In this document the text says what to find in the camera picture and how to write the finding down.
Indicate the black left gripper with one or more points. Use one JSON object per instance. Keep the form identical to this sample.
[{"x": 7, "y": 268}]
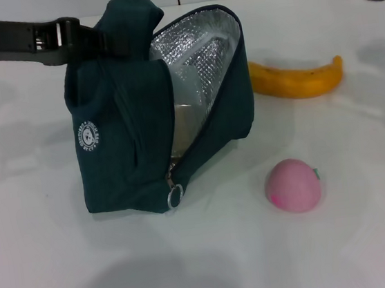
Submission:
[{"x": 6, "y": 40}]

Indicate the dark teal insulated lunch bag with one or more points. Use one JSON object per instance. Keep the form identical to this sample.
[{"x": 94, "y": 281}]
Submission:
[{"x": 126, "y": 141}]

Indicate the yellow banana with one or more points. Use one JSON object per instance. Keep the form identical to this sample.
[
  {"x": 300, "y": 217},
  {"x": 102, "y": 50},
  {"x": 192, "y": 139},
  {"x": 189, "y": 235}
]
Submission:
[{"x": 304, "y": 84}]

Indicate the clear container with blue-rimmed lid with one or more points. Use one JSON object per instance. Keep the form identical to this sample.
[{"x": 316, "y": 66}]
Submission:
[{"x": 187, "y": 130}]

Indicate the pink peach toy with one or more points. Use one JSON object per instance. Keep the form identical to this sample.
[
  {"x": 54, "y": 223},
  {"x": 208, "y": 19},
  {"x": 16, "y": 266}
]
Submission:
[{"x": 291, "y": 188}]

